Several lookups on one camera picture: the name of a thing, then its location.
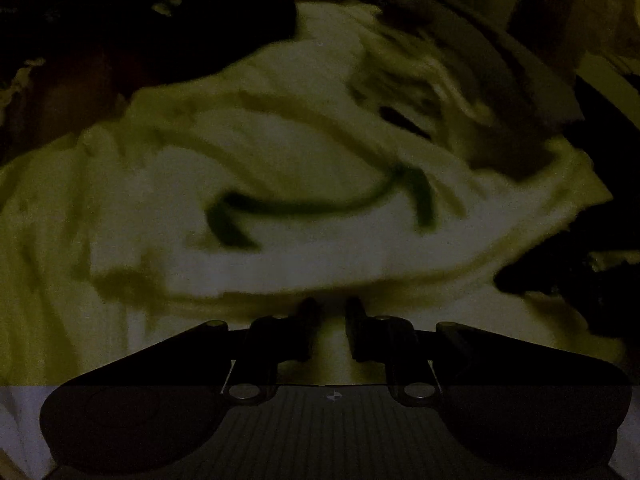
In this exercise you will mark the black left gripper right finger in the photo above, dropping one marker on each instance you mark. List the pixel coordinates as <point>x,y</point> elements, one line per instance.
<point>509,406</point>

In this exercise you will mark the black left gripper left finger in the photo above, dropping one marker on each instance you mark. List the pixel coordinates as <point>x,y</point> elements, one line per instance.
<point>147,411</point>

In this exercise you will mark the white small shirt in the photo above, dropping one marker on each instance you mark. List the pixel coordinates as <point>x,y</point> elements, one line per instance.
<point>409,156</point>

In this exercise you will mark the pale bed sheet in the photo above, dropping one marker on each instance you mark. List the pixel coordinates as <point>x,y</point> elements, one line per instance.
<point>44,284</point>

